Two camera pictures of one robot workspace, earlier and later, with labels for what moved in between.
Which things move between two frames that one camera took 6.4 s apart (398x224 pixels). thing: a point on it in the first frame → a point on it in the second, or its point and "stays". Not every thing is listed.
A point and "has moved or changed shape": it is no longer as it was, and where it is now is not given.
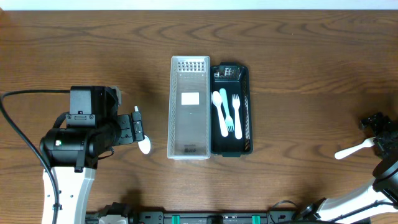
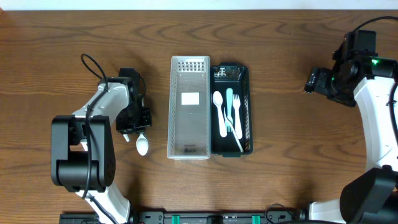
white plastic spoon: (144, 146) stays
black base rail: (216, 217) stays
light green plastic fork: (228, 120) has moved or changed shape
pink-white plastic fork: (236, 104) stays
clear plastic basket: (189, 125) stays
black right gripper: (382, 134) → (319, 81)
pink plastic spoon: (216, 99) stays
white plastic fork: (367, 143) → (231, 124)
